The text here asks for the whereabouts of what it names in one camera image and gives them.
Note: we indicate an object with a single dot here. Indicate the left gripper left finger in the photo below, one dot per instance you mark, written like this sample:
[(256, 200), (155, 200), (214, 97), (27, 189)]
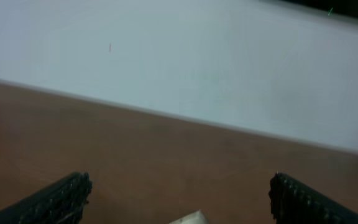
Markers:
[(60, 203)]

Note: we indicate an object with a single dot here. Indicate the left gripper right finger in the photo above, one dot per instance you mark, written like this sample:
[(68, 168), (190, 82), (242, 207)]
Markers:
[(293, 202)]

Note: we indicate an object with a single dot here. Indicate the Galaxy S25 Ultra smartphone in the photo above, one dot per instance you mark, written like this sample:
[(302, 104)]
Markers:
[(196, 217)]

